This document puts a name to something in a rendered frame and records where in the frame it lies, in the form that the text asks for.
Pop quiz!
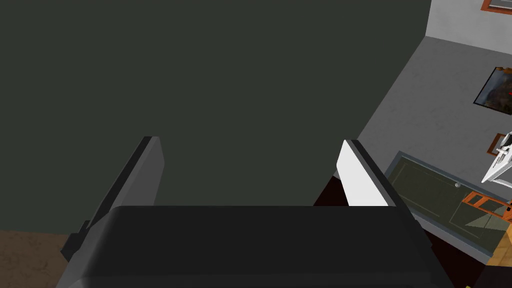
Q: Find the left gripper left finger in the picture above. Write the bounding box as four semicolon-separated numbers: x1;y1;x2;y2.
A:
85;135;166;231

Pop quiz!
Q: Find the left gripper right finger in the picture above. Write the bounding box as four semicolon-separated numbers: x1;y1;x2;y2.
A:
335;139;398;208

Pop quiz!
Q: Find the grey-framed green door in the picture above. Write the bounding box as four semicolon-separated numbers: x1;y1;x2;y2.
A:
383;150;512;266

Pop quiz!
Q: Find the dark green door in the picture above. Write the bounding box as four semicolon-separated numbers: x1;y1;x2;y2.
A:
0;0;433;235

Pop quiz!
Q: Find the orange wooden chair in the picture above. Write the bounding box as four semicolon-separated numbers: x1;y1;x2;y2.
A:
461;191;512;223

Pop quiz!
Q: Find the small brown framed picture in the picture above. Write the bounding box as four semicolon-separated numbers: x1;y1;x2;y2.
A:
486;133;508;157

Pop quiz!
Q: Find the white model aeroplane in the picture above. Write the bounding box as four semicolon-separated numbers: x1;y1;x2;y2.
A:
481;131;512;187

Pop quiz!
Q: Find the dark framed picture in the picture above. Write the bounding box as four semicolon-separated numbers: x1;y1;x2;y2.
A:
473;66;512;116

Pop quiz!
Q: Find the orange-framed window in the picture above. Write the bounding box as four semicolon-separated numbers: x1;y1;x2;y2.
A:
480;0;512;16

